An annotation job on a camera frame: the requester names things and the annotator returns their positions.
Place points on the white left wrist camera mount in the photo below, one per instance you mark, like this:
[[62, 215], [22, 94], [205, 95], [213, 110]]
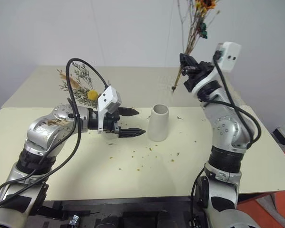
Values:
[[108, 95]]

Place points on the dried bouquet with yellow ball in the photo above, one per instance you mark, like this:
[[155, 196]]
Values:
[[92, 95]]

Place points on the black frame under table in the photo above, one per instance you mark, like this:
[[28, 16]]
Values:
[[113, 206]]

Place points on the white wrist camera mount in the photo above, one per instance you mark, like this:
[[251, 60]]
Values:
[[108, 95], [231, 55]]

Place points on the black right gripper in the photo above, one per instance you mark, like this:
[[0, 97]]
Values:
[[199, 71]]

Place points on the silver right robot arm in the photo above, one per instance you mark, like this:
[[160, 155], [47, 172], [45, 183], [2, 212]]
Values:
[[228, 128]]

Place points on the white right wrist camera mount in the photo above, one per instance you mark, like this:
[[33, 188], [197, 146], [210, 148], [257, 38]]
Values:
[[231, 55]]

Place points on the dried bouquet with orange sunflowers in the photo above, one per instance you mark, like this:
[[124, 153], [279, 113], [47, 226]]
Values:
[[192, 40]]

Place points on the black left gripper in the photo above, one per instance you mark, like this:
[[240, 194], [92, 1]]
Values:
[[111, 123]]

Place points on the black box beside table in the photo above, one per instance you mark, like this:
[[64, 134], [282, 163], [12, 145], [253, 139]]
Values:
[[281, 137]]

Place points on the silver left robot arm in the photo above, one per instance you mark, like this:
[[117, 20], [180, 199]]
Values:
[[49, 133]]

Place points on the white tapered ceramic vase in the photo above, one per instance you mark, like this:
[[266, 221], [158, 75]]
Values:
[[158, 123]]

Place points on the dark rounded shape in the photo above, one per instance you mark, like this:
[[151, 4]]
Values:
[[109, 223]]

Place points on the small silver metal clip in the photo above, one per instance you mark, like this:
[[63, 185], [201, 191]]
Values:
[[74, 219]]

